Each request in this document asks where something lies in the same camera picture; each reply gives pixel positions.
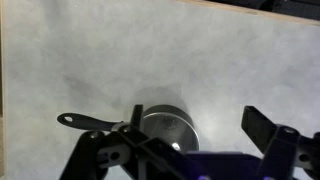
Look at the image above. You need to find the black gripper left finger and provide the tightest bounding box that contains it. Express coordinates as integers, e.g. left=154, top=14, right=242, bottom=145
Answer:
left=59, top=104, right=201, bottom=180

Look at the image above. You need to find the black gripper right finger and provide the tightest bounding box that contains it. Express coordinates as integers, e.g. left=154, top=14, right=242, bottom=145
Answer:
left=240, top=105, right=320, bottom=180

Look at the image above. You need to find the glass pot lid black knob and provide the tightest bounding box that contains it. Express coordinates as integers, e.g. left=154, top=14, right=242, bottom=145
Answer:
left=141, top=112, right=201, bottom=153

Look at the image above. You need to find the black pot with handle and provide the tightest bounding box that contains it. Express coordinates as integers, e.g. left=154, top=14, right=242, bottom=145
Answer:
left=56, top=104, right=201, bottom=154

